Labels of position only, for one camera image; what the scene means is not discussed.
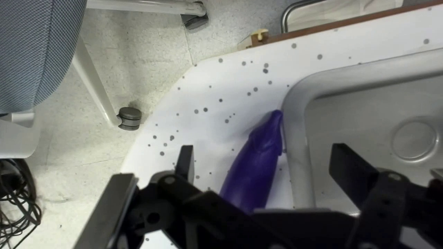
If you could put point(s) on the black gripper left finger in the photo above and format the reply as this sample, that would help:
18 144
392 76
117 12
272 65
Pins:
184 216

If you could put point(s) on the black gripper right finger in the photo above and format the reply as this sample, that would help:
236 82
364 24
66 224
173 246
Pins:
392 208

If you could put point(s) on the purple toy eggplant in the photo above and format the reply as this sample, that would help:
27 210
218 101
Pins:
256 166

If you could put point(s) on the grey toy sink basin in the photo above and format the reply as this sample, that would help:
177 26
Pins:
360 119

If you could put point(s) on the wooden toy kitchen unit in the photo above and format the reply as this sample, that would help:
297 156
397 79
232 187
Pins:
221 91

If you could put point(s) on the small beige plastic clip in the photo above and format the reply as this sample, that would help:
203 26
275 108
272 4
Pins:
257 37

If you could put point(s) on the grey curved metal tube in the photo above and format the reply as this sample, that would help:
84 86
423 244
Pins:
286 11

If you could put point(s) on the grey office chair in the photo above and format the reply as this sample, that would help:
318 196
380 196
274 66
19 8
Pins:
36 46

